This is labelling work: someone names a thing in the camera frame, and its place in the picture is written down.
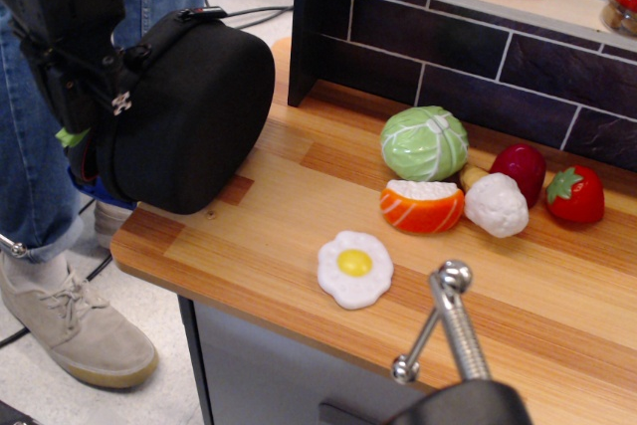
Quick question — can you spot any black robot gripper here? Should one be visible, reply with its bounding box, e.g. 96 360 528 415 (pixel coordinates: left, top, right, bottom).
1 0 131 133

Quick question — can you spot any green zipper pull tab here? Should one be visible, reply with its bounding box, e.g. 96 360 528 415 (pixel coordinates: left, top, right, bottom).
55 127 91 148

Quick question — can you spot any black zipper bag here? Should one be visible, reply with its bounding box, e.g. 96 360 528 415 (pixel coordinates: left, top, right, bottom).
67 7 275 215

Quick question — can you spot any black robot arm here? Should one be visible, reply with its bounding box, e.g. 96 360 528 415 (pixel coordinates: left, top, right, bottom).
1 0 127 134

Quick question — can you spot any blue object under bag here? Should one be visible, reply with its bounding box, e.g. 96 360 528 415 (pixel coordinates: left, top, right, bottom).
67 167 137 211

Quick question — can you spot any blue jeans left leg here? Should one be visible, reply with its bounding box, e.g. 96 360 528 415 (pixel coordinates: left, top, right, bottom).
1 6 83 264

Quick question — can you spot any metal rod left edge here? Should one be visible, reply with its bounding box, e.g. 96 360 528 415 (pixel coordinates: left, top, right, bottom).
0 235 28 259

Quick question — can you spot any beige suede shoe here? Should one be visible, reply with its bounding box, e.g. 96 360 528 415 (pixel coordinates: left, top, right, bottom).
1 253 158 389

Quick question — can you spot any toy fried egg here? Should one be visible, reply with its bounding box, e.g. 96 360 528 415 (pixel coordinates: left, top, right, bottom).
318 231 394 310

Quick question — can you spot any grey cabinet under table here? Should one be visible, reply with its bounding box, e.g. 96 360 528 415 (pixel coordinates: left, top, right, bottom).
178 298 424 424

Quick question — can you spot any toy green cabbage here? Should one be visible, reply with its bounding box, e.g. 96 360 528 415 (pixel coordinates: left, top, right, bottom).
380 106 469 181

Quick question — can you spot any toy salmon sushi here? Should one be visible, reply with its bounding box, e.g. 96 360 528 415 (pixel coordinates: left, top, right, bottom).
379 180 465 234

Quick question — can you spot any toy yellow banana piece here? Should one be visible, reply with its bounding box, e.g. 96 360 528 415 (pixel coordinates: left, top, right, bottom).
459 163 489 193

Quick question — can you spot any toy white cauliflower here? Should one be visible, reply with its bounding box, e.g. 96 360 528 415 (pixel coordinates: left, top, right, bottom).
464 173 530 238

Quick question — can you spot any toy dark red plum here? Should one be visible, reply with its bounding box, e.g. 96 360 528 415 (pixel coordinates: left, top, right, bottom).
490 143 546 208

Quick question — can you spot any dark brick pattern shelf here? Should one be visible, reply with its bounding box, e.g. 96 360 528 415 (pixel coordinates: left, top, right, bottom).
288 0 636 170

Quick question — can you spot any black clamp base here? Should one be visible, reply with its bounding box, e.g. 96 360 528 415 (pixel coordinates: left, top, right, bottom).
385 379 532 424

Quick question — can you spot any toy red strawberry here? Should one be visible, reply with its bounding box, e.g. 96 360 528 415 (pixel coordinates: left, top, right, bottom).
546 165 605 223

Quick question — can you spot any black floor cable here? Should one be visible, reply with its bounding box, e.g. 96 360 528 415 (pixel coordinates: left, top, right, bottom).
0 198 113 349

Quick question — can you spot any metal clamp screw handle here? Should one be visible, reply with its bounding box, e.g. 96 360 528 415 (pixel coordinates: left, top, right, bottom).
391 260 492 384

